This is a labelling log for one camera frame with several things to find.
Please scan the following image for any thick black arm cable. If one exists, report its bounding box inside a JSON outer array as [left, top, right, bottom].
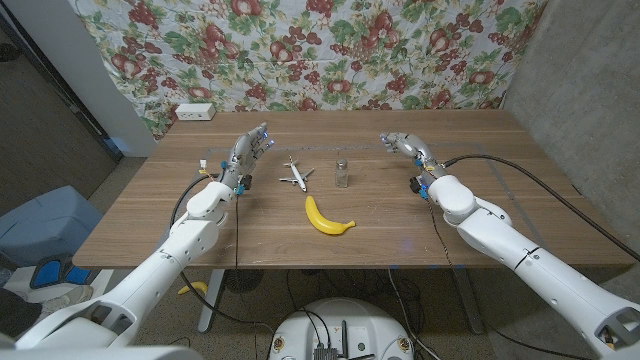
[[443, 153, 640, 262], [169, 172, 274, 334]]

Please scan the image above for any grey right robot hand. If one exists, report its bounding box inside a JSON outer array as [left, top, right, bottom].
[[379, 131, 449, 183]]

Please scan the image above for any small yellow floor banana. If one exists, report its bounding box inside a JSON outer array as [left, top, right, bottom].
[[177, 280, 209, 296]]

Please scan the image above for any white robot torso base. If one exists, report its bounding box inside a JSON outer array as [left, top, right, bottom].
[[268, 297, 415, 360]]

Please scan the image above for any thin black left wrist cable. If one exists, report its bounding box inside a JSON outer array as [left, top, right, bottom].
[[232, 193, 242, 271]]

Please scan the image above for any floral fruit print backdrop cloth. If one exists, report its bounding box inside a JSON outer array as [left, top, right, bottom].
[[69, 0, 549, 141]]

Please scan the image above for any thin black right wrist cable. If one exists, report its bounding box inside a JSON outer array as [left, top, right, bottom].
[[425, 197, 456, 271]]

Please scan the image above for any clear glass salt shaker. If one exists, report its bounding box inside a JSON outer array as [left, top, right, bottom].
[[334, 158, 350, 189]]

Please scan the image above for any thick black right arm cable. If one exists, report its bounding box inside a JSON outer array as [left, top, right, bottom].
[[443, 153, 640, 262]]

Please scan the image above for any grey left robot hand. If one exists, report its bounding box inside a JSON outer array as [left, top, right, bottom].
[[219, 122, 275, 191]]

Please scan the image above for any grey shoe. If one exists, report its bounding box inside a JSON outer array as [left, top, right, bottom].
[[42, 284, 95, 316]]

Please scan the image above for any round black floor disc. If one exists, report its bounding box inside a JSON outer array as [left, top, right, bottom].
[[224, 268, 265, 294]]

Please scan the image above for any blue foot pedal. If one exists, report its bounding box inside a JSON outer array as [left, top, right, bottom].
[[29, 253, 94, 290]]

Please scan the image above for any white table leg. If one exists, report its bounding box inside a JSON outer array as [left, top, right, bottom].
[[197, 268, 226, 334]]

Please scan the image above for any white power strip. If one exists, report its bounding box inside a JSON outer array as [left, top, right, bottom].
[[174, 102, 217, 122]]

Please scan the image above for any grey-blue plastic bin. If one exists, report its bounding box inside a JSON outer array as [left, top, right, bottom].
[[0, 185, 104, 268]]

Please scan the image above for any white toy airplane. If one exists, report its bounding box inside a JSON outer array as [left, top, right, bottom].
[[278, 155, 316, 193]]

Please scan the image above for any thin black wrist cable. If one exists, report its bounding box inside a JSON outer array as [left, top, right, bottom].
[[232, 193, 242, 271], [425, 197, 456, 271]]

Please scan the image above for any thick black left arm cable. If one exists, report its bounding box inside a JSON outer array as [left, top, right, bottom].
[[169, 172, 274, 334]]

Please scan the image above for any grey table leg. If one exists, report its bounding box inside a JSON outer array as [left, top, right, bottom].
[[452, 268, 485, 335]]

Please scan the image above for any yellow toy banana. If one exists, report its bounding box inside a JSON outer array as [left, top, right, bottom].
[[304, 195, 357, 236]]

